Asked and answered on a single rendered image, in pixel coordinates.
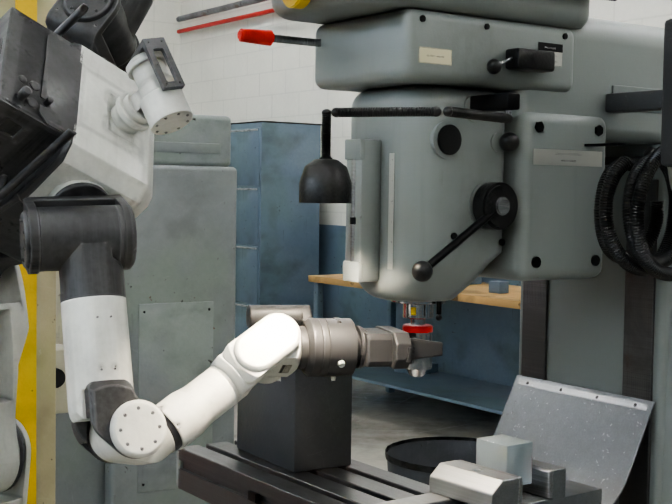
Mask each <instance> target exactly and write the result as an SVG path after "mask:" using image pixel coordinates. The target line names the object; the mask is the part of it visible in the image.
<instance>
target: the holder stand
mask: <svg viewBox="0 0 672 504"><path fill-rule="evenodd" d="M351 421H352V375H351V376H336V379H335V381H331V377H307V376H306V375H305V374H304V373H303V372H302V371H301V369H296V370H295V371H294V372H293V373H292V374H291V375H289V376H288V377H280V379H278V380H277V381H275V382H273V383H270V384H262V383H257V384H256V385H255V386H254V387H253V388H252V389H251V390H250V392H249V393H248V395H247V396H245V397H244V398H243V399H241V400H240V401H239V402H238V407H237V448H238V449H240V450H243V451H245V452H247V453H250V454H252V455H254V456H257V457H259V458H261V459H264V460H266V461H268V462H271V463H273V464H275V465H278V466H280V467H282V468H285V469H287V470H289V471H292V472H294V473H295V472H303V471H310V470H318V469H325V468H333V467H341V466H348V465H350V464H351Z"/></svg>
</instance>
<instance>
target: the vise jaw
mask: <svg viewBox="0 0 672 504"><path fill-rule="evenodd" d="M522 491H523V477H521V476H517V475H514V474H510V473H507V472H503V471H499V470H496V469H492V468H488V467H485V466H481V465H478V464H474V463H470V462H467V461H463V460H453V461H447V462H442V463H439V465H438V466H437V467H436V469H435V470H434V471H433V473H432V474H431V475H430V481H429V492H432V493H435V494H438V495H441V496H444V497H448V498H451V499H454V500H457V501H460V502H463V503H467V504H518V503H519V502H522Z"/></svg>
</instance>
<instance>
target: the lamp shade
mask: <svg viewBox="0 0 672 504"><path fill-rule="evenodd" d="M299 203H352V182H351V179H350V176H349V172H348V169H347V167H346V166H345V165H344V164H342V163H341V162H340V161H339V160H336V159H333V158H331V157H319V159H314V160H313V161H311V162H310V163H309V164H307V165H306V166H305V167H304V170H303V173H302V176H301V179H300V182H299Z"/></svg>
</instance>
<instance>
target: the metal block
mask: <svg viewBox="0 0 672 504"><path fill-rule="evenodd" d="M532 444H533V442H532V441H528V440H524V439H519V438H515V437H511V436H507V435H503V434H501V435H495V436H489V437H483V438H477V442H476V464H478V465H481V466H485V467H488V468H492V469H496V470H499V471H503V472H507V473H510V474H514V475H517V476H521V477H523V485H526V484H531V483H532Z"/></svg>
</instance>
